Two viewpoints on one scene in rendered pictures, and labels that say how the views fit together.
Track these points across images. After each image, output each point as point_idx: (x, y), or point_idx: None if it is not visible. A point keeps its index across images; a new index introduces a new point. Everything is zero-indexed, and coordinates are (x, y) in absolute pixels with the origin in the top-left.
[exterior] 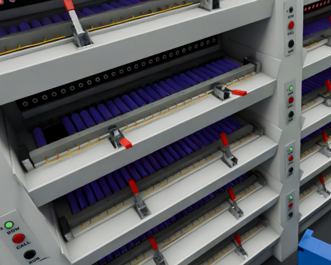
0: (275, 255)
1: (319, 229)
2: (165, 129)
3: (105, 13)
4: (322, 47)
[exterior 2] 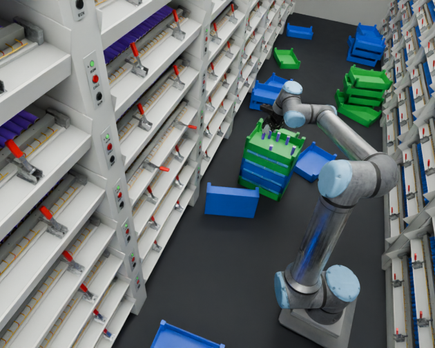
0: (188, 204)
1: (205, 180)
2: (166, 155)
3: (142, 103)
4: (208, 80)
